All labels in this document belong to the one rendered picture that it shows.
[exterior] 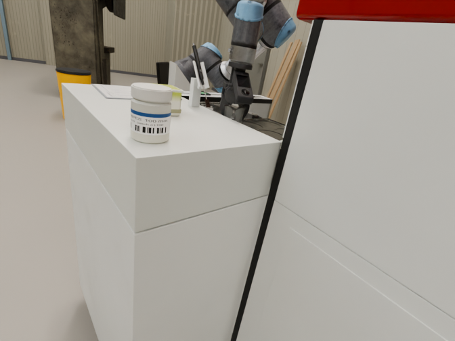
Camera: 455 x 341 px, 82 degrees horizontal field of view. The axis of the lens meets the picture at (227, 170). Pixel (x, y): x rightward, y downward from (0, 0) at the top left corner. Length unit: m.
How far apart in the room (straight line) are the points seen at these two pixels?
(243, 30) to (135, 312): 0.73
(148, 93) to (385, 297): 0.55
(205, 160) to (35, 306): 1.20
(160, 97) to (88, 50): 4.59
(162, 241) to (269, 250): 0.31
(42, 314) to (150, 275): 0.95
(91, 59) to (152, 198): 4.63
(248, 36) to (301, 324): 0.75
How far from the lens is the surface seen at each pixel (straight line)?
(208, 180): 0.52
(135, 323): 0.69
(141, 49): 9.48
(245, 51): 0.79
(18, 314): 1.54
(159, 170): 0.45
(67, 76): 3.87
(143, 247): 0.53
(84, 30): 5.03
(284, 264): 0.72
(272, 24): 1.26
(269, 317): 0.85
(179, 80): 1.44
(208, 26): 8.51
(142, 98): 0.47
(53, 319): 1.47
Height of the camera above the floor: 1.13
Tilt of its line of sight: 24 degrees down
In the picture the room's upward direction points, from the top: 10 degrees clockwise
